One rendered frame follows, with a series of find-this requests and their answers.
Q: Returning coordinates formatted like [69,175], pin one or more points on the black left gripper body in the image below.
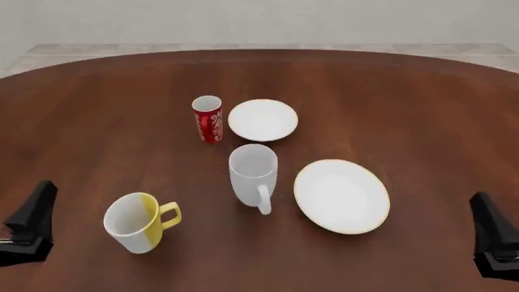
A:
[20,250]

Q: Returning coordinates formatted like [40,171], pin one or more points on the red patterned mug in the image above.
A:
[208,124]

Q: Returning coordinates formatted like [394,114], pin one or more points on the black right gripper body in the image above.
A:
[499,267]

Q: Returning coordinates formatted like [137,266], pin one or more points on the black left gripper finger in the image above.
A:
[35,207]

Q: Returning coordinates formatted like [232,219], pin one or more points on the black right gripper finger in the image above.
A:
[490,224]

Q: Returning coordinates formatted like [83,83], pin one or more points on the small white gold-rimmed plate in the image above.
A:
[262,119]

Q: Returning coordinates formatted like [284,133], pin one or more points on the tall white mug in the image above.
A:
[251,179]

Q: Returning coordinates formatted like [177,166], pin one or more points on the yellow and white mug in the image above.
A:
[134,223]

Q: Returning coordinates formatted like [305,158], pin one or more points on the large white gold-rimmed plate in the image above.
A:
[341,196]

